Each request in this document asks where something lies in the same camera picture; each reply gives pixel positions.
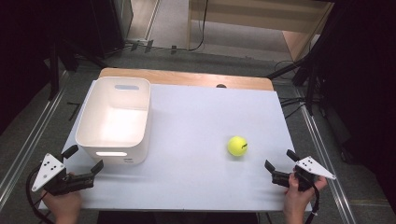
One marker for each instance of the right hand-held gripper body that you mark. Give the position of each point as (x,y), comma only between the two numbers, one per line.
(313,167)

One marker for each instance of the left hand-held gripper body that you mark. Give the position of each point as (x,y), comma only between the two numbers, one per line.
(49,169)

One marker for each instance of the yellow tennis ball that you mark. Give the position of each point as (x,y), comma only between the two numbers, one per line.
(237,145)

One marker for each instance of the white plastic storage bin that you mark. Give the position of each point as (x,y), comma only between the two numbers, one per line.
(113,124)

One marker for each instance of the person's right hand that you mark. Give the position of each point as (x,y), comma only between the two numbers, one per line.
(297,200)

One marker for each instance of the person's left hand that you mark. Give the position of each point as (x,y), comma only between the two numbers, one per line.
(63,207)

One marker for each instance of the white table cover board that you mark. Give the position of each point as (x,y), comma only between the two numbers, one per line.
(193,140)

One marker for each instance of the black metal stand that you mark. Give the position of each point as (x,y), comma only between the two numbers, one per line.
(55,68)

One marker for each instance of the black stand leg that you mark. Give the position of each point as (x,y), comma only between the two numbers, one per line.
(299,63)

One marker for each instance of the light wooden cabinet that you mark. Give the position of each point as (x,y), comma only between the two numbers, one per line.
(299,43)

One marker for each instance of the dark cabinet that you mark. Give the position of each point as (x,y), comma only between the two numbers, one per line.
(109,25)

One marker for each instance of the aluminium floor rail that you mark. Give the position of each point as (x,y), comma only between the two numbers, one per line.
(28,146)
(327,161)

